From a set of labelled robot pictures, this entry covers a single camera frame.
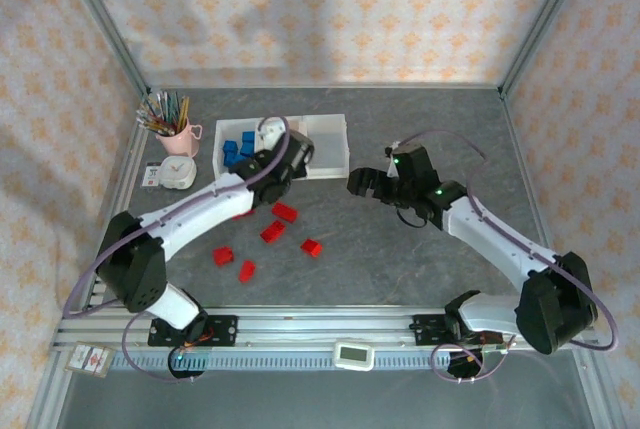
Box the black round connector housing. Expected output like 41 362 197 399
447 352 484 381
168 348 207 381

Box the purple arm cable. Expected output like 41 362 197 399
62 116 291 385
397 128 621 384

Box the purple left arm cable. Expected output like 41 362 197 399
62 116 291 385

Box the pink cup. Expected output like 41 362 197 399
153 117 204 159

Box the grey slotted cable duct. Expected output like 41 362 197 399
107 350 454 371

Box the white digital timer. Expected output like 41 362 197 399
333 341 376 373

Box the small white clock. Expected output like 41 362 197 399
158 155 198 191

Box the brown patterned card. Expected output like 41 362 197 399
63 342 112 379

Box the white translucent plastic bin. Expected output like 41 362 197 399
254 116 309 184
302 113 350 181
213 118 261 183

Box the short aluminium frame rail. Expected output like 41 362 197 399
27 348 69 429
572 348 619 429

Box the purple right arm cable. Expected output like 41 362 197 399
397 128 621 384

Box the wide aluminium base rail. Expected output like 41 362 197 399
53 304 599 352

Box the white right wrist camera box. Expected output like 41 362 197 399
384 141 402 175

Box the aluminium frame post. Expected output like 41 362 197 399
498 0 599 99
52 0 151 95

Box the thin aluminium table rail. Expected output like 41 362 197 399
144 82 506 93

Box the aluminium table side rail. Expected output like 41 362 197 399
499 91 571 310
79 91 151 310

